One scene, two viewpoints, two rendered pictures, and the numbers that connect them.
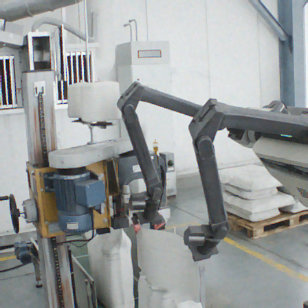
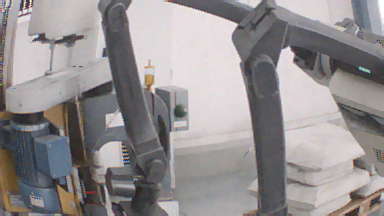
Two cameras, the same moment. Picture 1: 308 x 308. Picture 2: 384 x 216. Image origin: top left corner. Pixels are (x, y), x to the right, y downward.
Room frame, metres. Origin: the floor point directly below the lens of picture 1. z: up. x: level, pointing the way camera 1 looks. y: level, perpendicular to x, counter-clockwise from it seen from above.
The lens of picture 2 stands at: (-0.28, 0.08, 1.72)
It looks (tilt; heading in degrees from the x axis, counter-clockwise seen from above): 10 degrees down; 356
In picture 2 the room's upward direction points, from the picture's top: 1 degrees counter-clockwise
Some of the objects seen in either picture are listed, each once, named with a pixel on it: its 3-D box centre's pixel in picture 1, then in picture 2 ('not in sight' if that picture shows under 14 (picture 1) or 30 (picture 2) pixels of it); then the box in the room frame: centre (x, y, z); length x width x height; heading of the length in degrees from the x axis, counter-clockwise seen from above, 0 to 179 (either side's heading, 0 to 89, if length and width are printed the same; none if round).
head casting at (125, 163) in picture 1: (130, 176); (100, 136); (2.22, 0.13, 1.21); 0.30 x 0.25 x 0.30; 25
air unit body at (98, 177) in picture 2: (127, 201); (101, 181); (2.01, 0.13, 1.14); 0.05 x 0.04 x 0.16; 115
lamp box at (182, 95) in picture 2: (166, 161); (171, 108); (2.18, -0.05, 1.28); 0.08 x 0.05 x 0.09; 25
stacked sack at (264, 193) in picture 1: (247, 188); (315, 165); (4.88, -1.01, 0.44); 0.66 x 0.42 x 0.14; 19
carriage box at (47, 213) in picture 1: (66, 194); (21, 155); (2.04, 0.42, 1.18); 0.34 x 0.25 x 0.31; 115
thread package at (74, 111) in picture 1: (82, 100); (47, 7); (2.12, 0.33, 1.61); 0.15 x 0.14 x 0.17; 25
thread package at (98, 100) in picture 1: (100, 101); (73, 5); (1.88, 0.21, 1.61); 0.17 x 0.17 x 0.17
